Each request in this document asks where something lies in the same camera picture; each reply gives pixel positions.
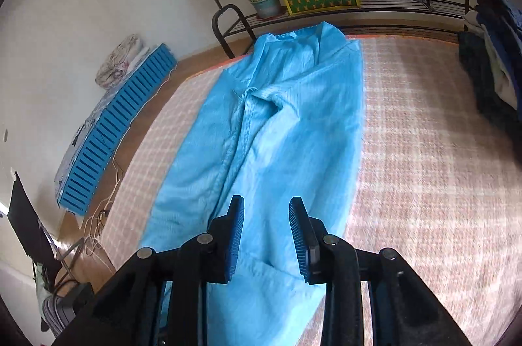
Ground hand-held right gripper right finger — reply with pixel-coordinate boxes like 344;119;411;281
289;197;463;346

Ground floral bundled bedding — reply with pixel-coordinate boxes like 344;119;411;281
95;34;153;87

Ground grey striped bag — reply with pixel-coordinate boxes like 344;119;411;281
38;281;99;338

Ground grey patterned sheet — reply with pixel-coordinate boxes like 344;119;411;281
53;44;164;200

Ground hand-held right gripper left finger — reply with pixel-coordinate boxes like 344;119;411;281
52;195;245;346

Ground stack of dark folded clothes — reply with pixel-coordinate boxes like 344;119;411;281
457;9;522;138

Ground tangle of white cables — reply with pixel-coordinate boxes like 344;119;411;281
82;154;131;277

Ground potted plant in blue pot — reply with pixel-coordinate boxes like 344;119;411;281
247;0;282;19

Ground light blue striped coat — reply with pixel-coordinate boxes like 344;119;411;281
136;21;366;346

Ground black flat board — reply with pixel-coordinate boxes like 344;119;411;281
7;170;62;281

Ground blue slatted bed frame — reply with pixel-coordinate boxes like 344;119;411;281
57;43;179;216

